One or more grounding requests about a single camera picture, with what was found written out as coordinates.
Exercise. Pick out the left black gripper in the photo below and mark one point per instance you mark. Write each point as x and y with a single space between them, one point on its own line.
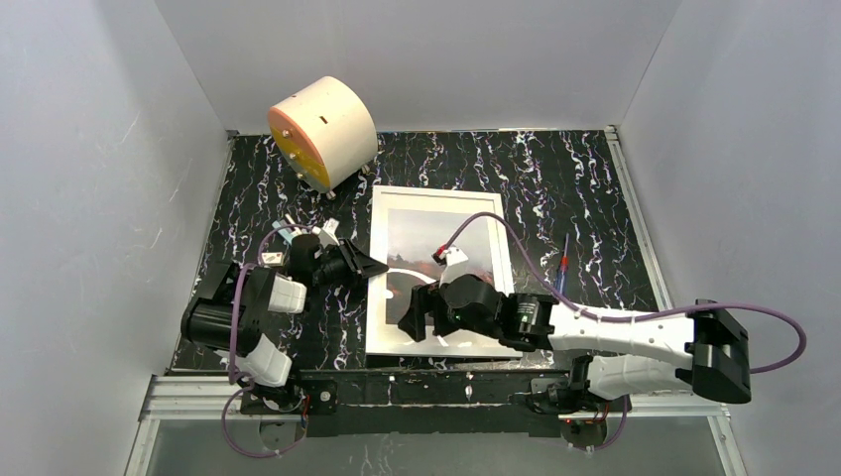
348 262

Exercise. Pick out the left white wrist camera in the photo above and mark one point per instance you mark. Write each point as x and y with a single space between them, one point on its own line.
328 231

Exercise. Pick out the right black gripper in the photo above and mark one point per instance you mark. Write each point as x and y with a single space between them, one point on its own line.
429 311

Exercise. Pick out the blue red screwdriver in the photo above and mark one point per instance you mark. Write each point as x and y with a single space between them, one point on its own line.
562 268

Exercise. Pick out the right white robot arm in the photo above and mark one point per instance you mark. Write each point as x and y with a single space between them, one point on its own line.
704 351

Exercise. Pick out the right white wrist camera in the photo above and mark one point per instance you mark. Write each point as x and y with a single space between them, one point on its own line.
454 263

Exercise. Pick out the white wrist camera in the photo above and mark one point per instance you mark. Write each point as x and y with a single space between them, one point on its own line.
454 263
328 231

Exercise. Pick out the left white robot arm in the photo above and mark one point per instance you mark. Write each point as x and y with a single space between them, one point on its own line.
226 312

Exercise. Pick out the white staple box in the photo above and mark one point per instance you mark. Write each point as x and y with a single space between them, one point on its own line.
272 259

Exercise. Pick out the light blue stapler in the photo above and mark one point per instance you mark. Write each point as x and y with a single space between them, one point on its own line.
288 234

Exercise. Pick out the white picture frame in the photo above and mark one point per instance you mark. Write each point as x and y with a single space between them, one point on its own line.
407 225

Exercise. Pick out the cylindrical beige drawer cabinet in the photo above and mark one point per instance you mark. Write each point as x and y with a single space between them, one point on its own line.
324 132

